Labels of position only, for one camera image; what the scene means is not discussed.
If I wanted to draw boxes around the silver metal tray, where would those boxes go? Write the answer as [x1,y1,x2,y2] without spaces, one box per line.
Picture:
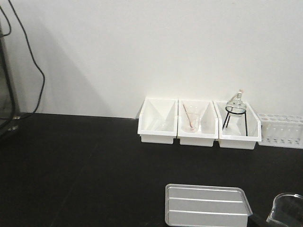
[165,183,253,227]

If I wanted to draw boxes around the black hanging cable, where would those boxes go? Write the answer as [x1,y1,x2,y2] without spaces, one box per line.
[0,0,45,114]

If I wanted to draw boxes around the middle white storage bin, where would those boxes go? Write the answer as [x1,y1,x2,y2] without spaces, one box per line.
[177,99,219,147]

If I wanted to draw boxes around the right white storage bin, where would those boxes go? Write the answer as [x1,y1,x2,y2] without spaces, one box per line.
[213,101,261,150]

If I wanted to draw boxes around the black tripod stand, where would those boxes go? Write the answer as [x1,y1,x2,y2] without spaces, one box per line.
[222,105,249,137]

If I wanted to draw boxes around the clear glass beaker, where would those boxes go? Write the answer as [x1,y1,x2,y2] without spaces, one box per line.
[266,193,303,227]

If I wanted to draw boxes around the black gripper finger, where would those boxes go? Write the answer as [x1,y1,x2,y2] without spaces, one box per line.
[247,214,269,227]

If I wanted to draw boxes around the white test tube rack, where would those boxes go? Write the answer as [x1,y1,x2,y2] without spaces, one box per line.
[257,113,303,149]

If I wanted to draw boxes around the round glass flask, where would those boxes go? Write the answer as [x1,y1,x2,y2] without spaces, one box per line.
[225,89,247,117]

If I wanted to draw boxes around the left white storage bin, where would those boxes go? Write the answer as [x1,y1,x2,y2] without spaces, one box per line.
[137,98,178,144]

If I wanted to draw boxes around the white storage bin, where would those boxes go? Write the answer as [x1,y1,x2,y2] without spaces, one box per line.
[137,98,178,144]
[213,101,261,150]
[177,99,219,147]

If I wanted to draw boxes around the glass beaker in bin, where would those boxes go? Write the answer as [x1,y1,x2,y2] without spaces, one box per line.
[183,106,201,133]

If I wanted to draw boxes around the pink stirring rod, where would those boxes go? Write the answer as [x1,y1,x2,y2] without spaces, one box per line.
[182,103,194,131]

